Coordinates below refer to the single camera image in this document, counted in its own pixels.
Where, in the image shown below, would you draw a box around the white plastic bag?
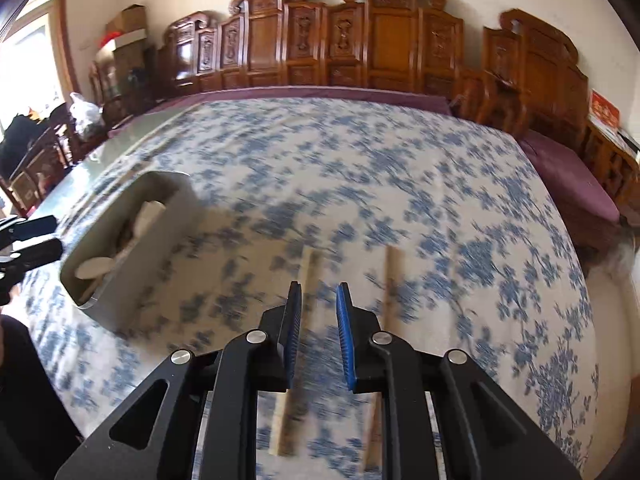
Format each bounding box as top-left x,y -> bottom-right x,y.
70,92 -> 104,141

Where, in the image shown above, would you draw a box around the carved wooden armchair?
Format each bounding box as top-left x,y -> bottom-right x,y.
470,8 -> 640,221

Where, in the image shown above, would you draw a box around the wooden chopstick left of paddle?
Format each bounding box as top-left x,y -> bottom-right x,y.
269,246 -> 322,456

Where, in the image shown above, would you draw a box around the wooden dining chair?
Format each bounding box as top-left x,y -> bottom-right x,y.
1,103 -> 79,217

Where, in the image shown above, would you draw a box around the white ceramic soup spoon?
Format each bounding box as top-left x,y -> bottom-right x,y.
75,200 -> 166,281

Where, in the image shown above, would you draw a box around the purple armchair seat cushion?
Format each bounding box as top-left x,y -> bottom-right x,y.
518,130 -> 620,223

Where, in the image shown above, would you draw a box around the wooden framed window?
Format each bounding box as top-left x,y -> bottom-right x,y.
1,0 -> 77,129

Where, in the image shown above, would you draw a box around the wooden chopstick right of paddle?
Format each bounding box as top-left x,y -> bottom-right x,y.
362,245 -> 400,471

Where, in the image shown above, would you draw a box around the purple sofa seat cushion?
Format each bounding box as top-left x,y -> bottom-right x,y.
106,84 -> 454,137

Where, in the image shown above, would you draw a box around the grey rectangular utensil bin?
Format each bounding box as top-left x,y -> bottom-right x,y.
60,171 -> 202,333

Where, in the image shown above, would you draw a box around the blue floral tablecloth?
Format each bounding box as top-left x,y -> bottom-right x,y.
17,99 -> 599,479

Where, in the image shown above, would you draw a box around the red box on side table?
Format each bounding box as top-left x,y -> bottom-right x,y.
589,89 -> 620,131

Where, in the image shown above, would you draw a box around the wooden chopstick of paddle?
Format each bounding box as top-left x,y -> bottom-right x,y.
269,246 -> 322,456
362,245 -> 400,471

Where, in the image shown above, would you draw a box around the carved wooden long sofa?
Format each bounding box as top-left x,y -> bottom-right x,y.
157,0 -> 484,119

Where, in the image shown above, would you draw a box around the stacked cardboard boxes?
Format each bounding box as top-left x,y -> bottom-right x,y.
89,4 -> 151,122

